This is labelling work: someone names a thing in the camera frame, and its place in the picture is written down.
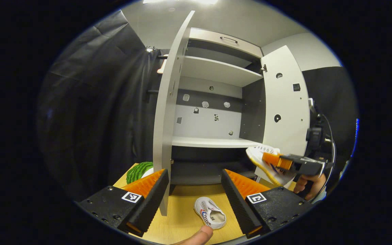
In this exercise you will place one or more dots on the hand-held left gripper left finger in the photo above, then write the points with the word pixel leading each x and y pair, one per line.
pixel 151 207

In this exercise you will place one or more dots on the black backdrop cloth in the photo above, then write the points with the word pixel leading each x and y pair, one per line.
pixel 339 92
pixel 90 112

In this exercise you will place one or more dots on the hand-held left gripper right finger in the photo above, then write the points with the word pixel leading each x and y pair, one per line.
pixel 237 204

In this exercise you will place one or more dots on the green striped watermelon toy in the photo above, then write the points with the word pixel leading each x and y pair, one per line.
pixel 138 172

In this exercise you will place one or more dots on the white cabinet drawer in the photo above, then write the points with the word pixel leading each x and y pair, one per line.
pixel 209 37

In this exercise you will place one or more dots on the white shoe cabinet door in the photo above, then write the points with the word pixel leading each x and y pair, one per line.
pixel 284 102
pixel 163 119

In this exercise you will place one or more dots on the white canvas shoe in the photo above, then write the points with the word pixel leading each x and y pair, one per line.
pixel 213 216
pixel 277 177

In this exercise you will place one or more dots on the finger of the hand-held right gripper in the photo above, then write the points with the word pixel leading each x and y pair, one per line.
pixel 274 159

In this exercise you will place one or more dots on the ceiling light panel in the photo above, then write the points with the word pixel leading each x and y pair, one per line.
pixel 182 1

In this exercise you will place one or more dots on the white shoe cabinet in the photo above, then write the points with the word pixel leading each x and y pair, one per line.
pixel 216 69

